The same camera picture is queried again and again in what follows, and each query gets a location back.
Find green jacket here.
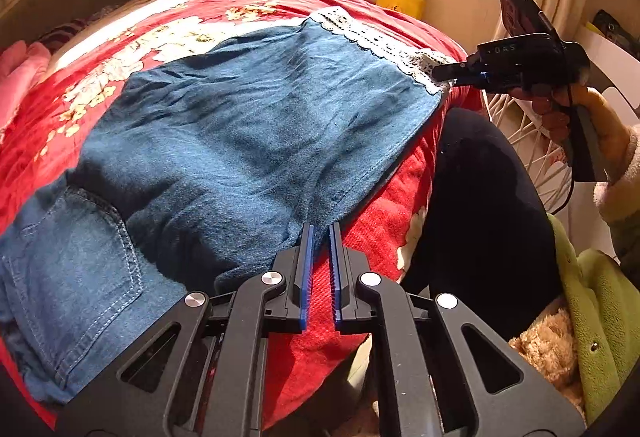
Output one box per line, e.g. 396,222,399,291
547,212,640,424

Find yellow box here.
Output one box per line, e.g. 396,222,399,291
375,0,427,18

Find person's leg in black trousers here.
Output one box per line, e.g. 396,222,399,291
400,107,563,343

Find brown fuzzy cloth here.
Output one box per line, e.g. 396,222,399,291
509,307,586,413

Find person's right hand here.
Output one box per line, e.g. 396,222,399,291
510,84,633,183

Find black cable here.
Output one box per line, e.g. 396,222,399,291
545,170,576,217

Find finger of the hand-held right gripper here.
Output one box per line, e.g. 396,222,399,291
431,60,481,86

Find white wire basket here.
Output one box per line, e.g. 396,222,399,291
482,87,573,214

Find cream bed sheet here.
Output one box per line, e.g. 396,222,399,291
47,0,206,73

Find pink blanket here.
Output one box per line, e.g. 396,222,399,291
0,40,53,128

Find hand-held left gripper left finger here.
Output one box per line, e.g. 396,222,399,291
55,223,316,437

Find striped pillow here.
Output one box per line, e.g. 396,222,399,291
37,6,121,50

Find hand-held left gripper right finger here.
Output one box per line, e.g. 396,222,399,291
327,222,586,437

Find red floral blanket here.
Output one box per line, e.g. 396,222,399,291
0,0,471,430

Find blue denim pants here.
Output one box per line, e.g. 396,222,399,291
0,7,458,405

